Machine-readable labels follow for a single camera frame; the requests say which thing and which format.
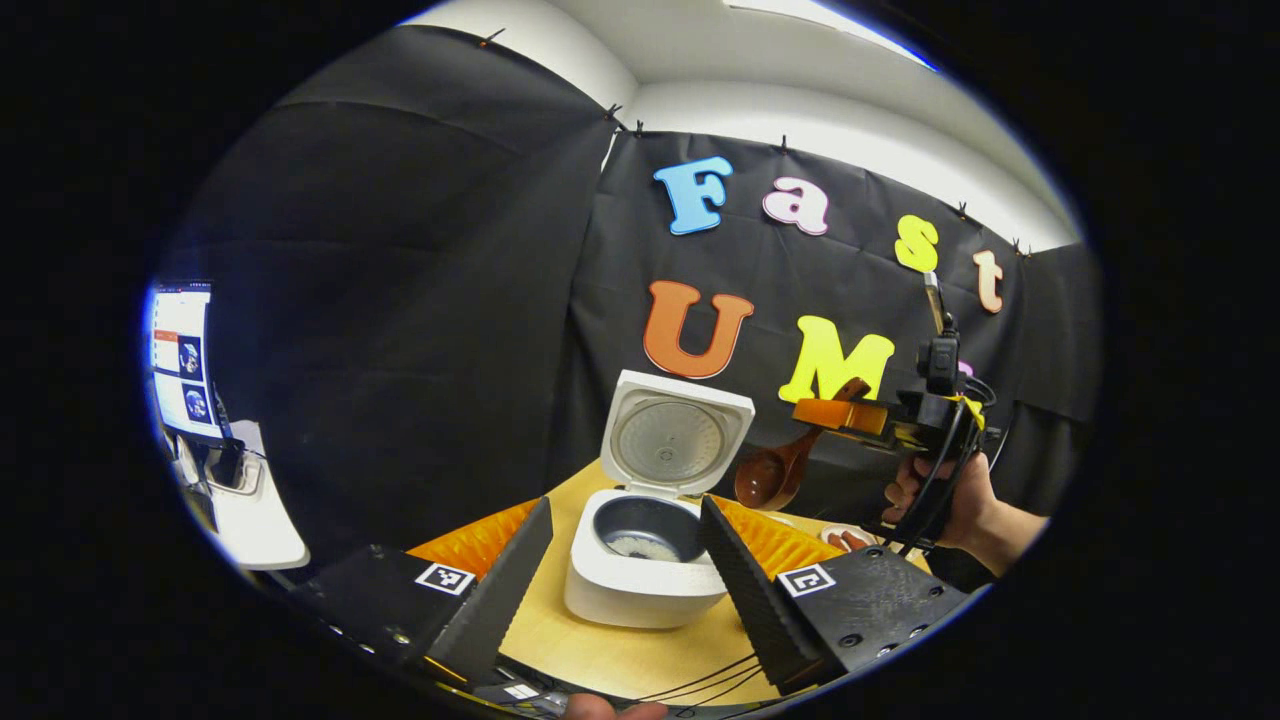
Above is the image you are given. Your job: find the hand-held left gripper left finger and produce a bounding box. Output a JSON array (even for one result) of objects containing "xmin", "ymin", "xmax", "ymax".
[{"xmin": 285, "ymin": 497, "xmax": 554, "ymax": 691}]

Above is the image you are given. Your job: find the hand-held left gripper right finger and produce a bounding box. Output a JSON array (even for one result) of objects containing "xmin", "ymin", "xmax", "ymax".
[{"xmin": 697, "ymin": 492, "xmax": 986, "ymax": 696}]

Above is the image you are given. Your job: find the brown wooden spoon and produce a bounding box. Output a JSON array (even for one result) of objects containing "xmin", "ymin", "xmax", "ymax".
[{"xmin": 733, "ymin": 377, "xmax": 873, "ymax": 512}]

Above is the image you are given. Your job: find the white rice cooker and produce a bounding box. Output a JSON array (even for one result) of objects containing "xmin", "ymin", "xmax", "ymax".
[{"xmin": 563, "ymin": 370, "xmax": 757, "ymax": 630}]

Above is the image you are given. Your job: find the white rice heap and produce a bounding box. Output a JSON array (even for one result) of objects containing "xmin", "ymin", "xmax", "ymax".
[{"xmin": 605, "ymin": 534, "xmax": 683, "ymax": 563}]

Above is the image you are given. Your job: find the white desk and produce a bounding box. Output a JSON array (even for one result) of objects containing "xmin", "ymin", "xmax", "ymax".
[{"xmin": 175, "ymin": 420, "xmax": 311, "ymax": 571}]

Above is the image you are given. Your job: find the dark desktop device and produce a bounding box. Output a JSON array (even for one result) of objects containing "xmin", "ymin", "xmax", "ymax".
[{"xmin": 175, "ymin": 435, "xmax": 266, "ymax": 499}]

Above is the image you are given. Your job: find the black backdrop cloth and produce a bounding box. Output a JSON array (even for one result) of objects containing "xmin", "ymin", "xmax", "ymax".
[{"xmin": 160, "ymin": 25, "xmax": 1101, "ymax": 576}]

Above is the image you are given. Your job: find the long ceiling light panel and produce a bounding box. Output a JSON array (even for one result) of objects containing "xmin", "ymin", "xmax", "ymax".
[{"xmin": 725, "ymin": 0, "xmax": 936, "ymax": 71}]

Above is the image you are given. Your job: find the computer monitor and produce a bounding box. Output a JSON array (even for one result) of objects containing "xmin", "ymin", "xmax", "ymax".
[{"xmin": 148, "ymin": 283, "xmax": 231, "ymax": 446}]

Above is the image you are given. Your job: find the black cable bundle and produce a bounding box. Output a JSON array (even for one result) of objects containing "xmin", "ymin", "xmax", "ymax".
[{"xmin": 635, "ymin": 652, "xmax": 766, "ymax": 713}]

